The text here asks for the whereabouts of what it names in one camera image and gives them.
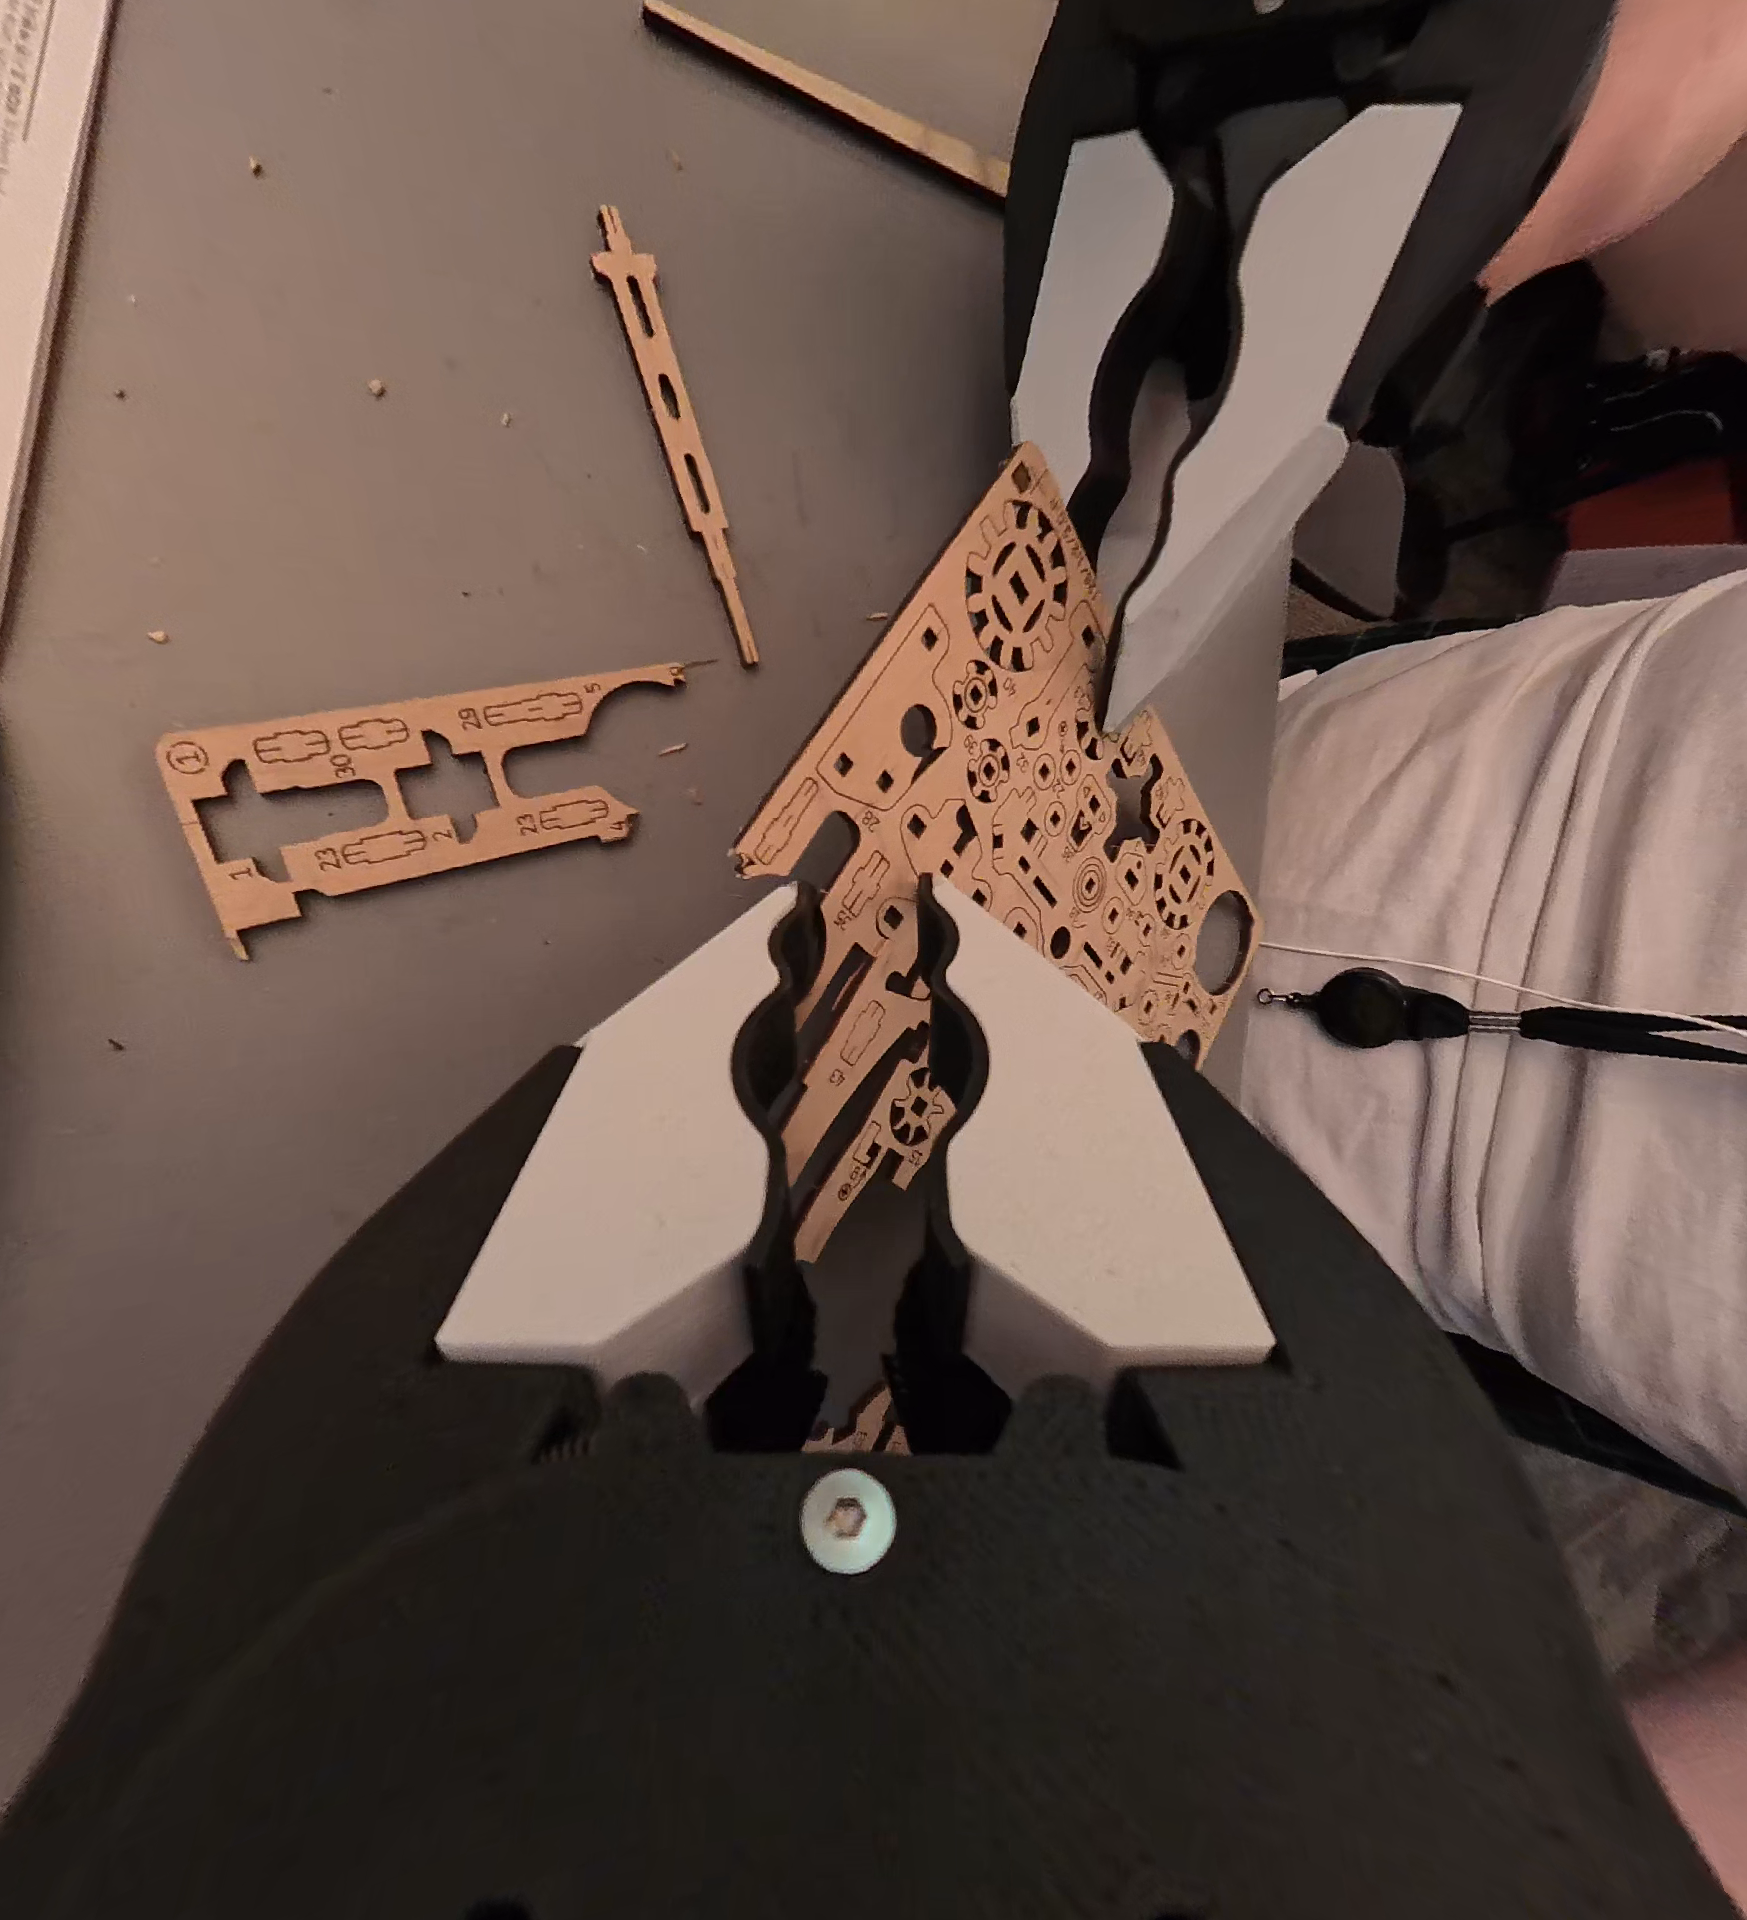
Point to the slim slotted wooden strip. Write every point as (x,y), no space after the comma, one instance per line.
(662,390)

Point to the small wooden numbered parts frame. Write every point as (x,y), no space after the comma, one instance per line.
(363,856)

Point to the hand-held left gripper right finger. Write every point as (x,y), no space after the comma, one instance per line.
(1084,1199)

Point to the white t-shirt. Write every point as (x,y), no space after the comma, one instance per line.
(1563,840)

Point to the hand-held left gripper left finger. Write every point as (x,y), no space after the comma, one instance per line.
(603,1199)

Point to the large wooden model parts sheet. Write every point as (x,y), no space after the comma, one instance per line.
(963,780)

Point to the person's right forearm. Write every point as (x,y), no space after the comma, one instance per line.
(1683,180)

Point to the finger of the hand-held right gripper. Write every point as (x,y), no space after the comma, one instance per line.
(1097,240)
(1292,331)

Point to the person's bare thigh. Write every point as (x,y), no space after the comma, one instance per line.
(1743,1800)

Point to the white instruction booklet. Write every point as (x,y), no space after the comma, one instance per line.
(2,375)

